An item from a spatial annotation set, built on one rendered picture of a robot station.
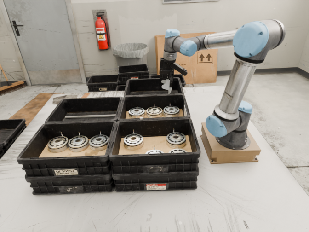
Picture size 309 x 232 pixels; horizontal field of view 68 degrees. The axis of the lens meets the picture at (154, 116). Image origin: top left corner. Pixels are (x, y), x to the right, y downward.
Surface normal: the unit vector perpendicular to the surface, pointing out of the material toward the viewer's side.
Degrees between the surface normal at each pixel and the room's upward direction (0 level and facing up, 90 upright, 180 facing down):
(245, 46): 82
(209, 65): 75
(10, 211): 0
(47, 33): 90
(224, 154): 90
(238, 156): 90
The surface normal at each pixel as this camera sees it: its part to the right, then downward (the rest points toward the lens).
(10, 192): -0.04, -0.86
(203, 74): 0.00, 0.22
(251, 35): -0.77, 0.22
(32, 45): 0.04, 0.51
